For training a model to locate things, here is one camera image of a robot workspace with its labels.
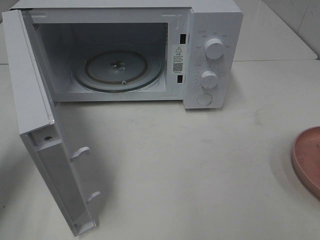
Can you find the round white door button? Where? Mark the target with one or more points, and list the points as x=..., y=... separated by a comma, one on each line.
x=204, y=99

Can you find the white microwave door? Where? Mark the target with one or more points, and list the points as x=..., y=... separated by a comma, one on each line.
x=39, y=124

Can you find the pink round plate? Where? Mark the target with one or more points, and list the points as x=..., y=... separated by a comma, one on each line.
x=305, y=159

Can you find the lower white microwave knob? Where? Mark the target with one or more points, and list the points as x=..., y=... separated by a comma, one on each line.
x=209, y=79

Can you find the white microwave knob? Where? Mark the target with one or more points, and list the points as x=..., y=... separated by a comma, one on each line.
x=214, y=48
x=209, y=79

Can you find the glass microwave turntable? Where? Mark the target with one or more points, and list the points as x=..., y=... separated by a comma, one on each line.
x=119, y=71

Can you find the white warning label sticker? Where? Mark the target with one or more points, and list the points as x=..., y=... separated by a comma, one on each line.
x=178, y=58

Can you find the white microwave oven body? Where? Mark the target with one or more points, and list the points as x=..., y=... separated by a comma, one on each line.
x=66, y=43

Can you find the upper white microwave knob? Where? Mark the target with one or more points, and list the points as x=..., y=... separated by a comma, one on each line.
x=214, y=48

